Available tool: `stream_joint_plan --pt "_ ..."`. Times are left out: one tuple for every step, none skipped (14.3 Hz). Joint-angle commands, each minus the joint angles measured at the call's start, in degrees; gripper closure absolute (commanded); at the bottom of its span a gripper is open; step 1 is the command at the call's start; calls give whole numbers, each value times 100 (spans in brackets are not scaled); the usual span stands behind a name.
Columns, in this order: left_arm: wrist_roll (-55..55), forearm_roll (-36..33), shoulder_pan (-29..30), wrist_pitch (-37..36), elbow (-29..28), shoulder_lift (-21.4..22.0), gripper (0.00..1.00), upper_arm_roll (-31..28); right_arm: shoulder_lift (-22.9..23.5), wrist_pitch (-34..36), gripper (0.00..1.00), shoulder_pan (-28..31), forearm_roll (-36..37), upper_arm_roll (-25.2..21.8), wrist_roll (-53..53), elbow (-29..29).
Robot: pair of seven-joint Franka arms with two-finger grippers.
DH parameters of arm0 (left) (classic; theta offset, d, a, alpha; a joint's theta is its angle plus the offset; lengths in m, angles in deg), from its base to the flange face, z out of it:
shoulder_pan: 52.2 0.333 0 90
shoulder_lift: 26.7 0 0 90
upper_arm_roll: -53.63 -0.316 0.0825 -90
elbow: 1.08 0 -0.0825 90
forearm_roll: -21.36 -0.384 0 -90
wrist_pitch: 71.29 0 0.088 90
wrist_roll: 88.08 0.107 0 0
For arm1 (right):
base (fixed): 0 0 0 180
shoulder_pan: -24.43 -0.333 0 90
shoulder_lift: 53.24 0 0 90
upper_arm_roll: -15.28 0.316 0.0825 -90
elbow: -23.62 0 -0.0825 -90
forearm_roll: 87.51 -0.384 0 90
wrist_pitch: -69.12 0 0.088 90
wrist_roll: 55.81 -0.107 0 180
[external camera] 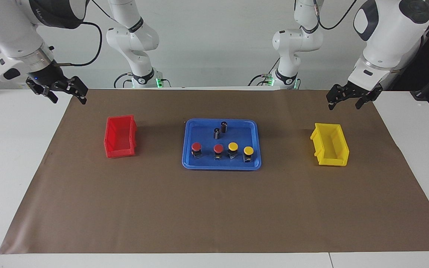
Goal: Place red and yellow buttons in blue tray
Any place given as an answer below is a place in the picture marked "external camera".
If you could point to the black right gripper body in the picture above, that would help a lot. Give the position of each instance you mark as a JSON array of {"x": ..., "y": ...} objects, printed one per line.
[{"x": 48, "y": 76}]

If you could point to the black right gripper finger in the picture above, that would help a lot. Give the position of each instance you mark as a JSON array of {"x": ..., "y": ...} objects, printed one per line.
[
  {"x": 37, "y": 87},
  {"x": 78, "y": 88}
]

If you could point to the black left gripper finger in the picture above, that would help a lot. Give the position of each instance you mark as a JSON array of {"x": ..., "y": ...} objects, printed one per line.
[
  {"x": 337, "y": 93},
  {"x": 369, "y": 99}
]

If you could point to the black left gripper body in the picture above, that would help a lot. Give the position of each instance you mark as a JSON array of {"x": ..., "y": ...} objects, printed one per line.
[{"x": 359, "y": 91}]

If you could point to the yellow push button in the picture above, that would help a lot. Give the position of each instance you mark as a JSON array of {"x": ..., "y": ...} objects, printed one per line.
[
  {"x": 248, "y": 150},
  {"x": 233, "y": 146}
]

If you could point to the red push button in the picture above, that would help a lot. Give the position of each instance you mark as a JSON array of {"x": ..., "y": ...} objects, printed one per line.
[
  {"x": 218, "y": 148},
  {"x": 196, "y": 146}
]

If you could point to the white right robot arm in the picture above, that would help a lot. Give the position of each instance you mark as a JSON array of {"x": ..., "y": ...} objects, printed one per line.
[{"x": 9, "y": 29}]

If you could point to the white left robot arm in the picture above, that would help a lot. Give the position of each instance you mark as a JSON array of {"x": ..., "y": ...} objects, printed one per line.
[{"x": 389, "y": 41}]

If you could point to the blue plastic tray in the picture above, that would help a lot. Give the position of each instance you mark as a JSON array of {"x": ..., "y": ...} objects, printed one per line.
[{"x": 199, "y": 128}]

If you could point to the yellow plastic bin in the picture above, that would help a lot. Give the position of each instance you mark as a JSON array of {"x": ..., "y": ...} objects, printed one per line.
[{"x": 330, "y": 145}]

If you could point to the red plastic bin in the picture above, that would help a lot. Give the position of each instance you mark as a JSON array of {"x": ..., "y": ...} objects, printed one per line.
[{"x": 119, "y": 136}]

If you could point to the green lit connector box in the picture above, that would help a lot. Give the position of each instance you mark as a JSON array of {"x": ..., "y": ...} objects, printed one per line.
[
  {"x": 158, "y": 82},
  {"x": 270, "y": 80}
]

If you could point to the black cylindrical capacitor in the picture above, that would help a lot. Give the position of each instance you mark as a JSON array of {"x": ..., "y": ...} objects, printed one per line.
[
  {"x": 217, "y": 133},
  {"x": 224, "y": 126}
]

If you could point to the brown paper mat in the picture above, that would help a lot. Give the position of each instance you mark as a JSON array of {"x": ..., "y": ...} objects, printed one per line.
[{"x": 214, "y": 208}]

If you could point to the white wall socket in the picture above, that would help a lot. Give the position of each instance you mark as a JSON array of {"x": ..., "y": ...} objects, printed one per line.
[{"x": 21, "y": 86}]

